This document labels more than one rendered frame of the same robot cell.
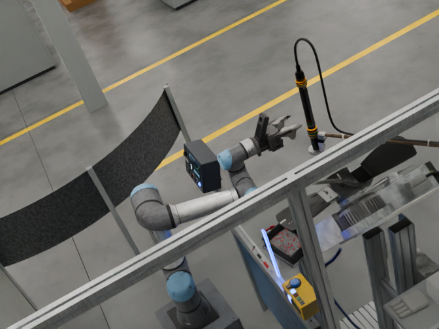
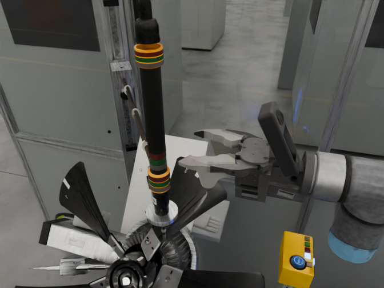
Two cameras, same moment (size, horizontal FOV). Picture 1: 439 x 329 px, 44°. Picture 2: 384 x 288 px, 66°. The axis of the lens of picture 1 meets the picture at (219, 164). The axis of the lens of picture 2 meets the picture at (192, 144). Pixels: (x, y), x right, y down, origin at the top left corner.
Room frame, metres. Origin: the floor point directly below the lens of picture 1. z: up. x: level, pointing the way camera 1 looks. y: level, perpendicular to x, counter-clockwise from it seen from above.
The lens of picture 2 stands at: (2.19, -0.14, 1.95)
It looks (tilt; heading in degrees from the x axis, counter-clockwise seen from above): 34 degrees down; 210
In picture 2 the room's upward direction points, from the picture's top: straight up
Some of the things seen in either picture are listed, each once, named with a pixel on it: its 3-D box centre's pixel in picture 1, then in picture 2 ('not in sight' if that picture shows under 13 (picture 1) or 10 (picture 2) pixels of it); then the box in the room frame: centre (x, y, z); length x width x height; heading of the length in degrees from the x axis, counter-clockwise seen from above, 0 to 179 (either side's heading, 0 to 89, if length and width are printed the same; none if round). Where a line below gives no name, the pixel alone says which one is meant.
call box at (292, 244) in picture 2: not in sight; (295, 260); (1.47, -0.13, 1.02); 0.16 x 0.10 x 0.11; 13
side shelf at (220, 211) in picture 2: not in sight; (188, 212); (1.32, -0.65, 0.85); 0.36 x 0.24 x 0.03; 103
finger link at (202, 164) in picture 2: (281, 124); (207, 174); (1.86, -0.30, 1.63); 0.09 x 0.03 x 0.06; 125
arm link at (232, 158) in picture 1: (232, 157); (377, 186); (1.76, -0.06, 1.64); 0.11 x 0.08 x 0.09; 103
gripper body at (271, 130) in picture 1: (266, 140); (271, 170); (1.79, -0.21, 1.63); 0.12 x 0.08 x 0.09; 103
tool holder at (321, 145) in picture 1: (317, 141); (159, 195); (1.83, -0.43, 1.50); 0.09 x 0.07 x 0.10; 48
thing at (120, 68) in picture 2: not in sight; (122, 74); (1.41, -0.88, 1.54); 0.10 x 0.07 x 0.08; 48
